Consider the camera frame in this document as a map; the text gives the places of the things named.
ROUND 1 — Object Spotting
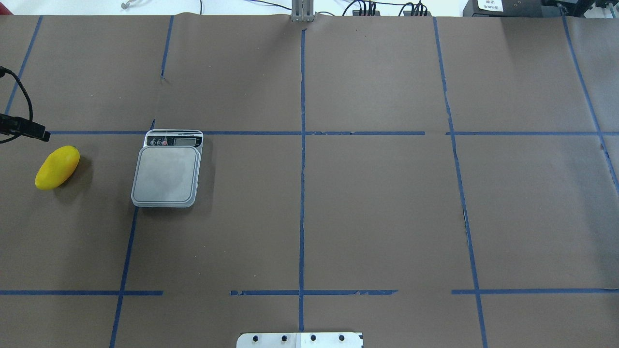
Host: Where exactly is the black camera cable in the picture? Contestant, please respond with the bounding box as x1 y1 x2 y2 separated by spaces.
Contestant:
0 67 33 145

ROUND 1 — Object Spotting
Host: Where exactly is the black computer box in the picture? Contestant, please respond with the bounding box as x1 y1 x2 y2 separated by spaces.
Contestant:
462 0 562 18

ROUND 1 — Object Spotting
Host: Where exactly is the white camera pillar with base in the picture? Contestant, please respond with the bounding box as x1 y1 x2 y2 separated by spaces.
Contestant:
236 331 364 348

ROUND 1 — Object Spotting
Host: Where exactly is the silver digital kitchen scale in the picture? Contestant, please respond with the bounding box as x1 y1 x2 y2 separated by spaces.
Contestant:
131 129 204 208

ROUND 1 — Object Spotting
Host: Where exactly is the near black orange connector box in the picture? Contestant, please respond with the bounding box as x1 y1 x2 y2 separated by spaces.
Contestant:
398 0 431 17

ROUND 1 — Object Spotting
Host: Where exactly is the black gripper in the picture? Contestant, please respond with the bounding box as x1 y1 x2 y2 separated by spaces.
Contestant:
0 114 51 143

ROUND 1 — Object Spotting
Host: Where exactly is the aluminium frame post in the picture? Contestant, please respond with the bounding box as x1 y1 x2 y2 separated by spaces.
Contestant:
291 0 316 23

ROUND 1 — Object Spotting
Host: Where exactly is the black orange connector box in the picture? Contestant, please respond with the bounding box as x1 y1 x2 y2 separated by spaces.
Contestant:
398 0 431 17
342 0 380 17

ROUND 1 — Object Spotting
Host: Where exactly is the far black orange connector box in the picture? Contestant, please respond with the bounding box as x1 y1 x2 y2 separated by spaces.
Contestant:
342 0 380 17

